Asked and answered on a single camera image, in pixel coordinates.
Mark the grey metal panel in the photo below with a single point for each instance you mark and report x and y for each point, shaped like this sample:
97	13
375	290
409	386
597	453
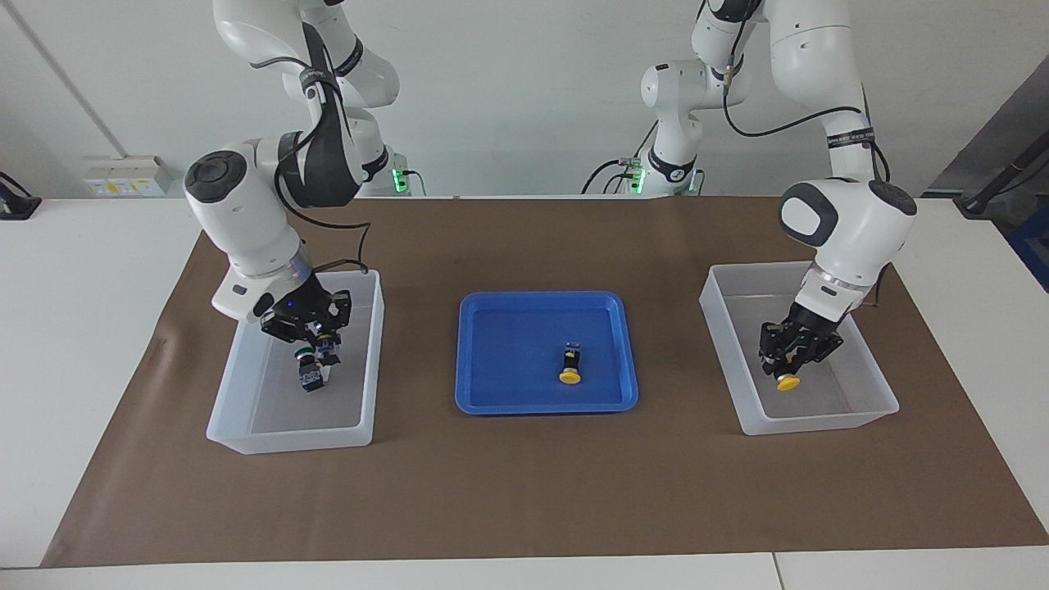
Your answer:
1008	123

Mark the yellow push button switch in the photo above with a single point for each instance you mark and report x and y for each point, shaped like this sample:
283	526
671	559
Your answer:
788	383
570	360

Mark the brown paper table mat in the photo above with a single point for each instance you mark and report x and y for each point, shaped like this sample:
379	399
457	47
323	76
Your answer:
524	492

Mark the blue crate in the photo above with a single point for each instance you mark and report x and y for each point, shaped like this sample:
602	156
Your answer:
1034	246

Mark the black stand pole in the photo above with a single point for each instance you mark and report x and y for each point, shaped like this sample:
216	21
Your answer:
983	197

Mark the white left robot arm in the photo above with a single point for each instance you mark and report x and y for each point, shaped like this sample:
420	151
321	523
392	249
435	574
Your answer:
852	229

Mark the black device on table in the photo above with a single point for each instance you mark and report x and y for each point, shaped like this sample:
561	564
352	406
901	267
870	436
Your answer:
12	205

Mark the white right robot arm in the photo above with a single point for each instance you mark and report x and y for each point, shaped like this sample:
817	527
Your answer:
238	221

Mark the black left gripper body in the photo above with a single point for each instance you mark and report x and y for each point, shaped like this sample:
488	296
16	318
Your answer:
815	336

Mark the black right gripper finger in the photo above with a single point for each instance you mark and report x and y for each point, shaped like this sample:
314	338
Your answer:
303	338
340	324

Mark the white wall socket strip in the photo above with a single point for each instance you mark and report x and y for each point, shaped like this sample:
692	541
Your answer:
123	187

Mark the translucent white plastic box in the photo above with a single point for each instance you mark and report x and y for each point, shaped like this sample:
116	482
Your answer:
238	442
819	422

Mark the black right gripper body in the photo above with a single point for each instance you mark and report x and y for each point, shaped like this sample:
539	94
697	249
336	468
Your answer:
307	311

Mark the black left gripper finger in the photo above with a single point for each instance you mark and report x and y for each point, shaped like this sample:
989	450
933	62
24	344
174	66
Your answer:
824	354
772	348

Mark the white wall conduit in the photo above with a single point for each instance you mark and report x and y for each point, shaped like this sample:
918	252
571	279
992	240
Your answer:
57	60

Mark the green push button switch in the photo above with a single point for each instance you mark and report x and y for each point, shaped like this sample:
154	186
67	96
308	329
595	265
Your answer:
329	354
311	378

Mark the blue plastic tray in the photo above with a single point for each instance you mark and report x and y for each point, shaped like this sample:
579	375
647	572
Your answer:
492	393

